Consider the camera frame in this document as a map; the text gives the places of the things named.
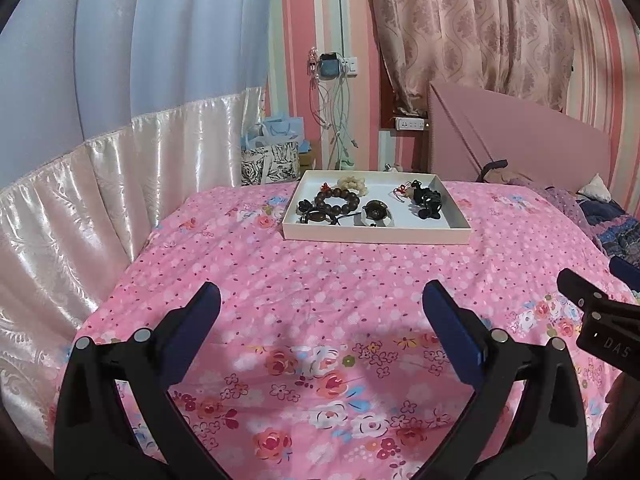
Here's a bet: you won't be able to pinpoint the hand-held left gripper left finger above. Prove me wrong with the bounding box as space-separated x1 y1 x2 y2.
55 281 233 480

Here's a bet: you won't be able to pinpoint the blue charger on wall socket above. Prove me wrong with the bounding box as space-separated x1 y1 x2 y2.
319 54 343 81

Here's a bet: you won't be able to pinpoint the black and white floral bag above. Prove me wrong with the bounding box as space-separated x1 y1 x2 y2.
241 142 300 187

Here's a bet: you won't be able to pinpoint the dark round pendant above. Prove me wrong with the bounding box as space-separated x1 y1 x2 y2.
360 200 393 226

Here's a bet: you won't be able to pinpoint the pink floral blanket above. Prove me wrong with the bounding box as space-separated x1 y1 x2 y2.
75 180 640 480

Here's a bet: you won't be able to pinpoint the floral patterned curtain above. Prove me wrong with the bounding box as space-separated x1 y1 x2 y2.
362 0 596 116

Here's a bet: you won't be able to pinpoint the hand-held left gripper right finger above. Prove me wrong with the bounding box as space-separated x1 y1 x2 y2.
412 280 588 480

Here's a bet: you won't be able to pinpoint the large blue paper bag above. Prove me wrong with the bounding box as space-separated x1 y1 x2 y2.
260 116 306 148

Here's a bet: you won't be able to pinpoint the pink headboard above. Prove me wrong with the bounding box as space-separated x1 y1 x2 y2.
427 81 613 196

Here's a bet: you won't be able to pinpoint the white shallow tray box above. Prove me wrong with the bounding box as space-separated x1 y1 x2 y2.
281 170 473 245

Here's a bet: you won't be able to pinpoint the white bead bracelet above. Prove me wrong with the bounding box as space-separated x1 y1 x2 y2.
336 175 370 196

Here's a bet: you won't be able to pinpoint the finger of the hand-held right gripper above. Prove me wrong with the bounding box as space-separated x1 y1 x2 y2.
556 267 640 317
609 256 640 293

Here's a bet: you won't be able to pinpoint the hanging white cables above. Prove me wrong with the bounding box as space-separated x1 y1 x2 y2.
310 77 358 171

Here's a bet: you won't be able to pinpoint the light blue curtain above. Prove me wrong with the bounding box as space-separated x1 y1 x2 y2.
0 0 273 186

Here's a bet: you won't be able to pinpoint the white pillow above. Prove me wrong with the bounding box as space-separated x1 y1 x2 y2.
577 174 612 203

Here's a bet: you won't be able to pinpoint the blue patterned cloth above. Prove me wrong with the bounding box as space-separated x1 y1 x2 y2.
575 197 640 261

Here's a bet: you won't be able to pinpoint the brown wooden bead bracelet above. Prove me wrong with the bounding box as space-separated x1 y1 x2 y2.
312 186 363 218

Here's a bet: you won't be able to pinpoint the purple dotted cloth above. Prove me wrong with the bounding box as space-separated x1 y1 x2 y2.
520 180 596 226

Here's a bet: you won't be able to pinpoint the dark oval bead charm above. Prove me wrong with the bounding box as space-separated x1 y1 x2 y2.
297 199 328 226

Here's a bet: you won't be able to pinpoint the cream satin cloth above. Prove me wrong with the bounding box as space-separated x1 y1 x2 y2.
0 87 266 441

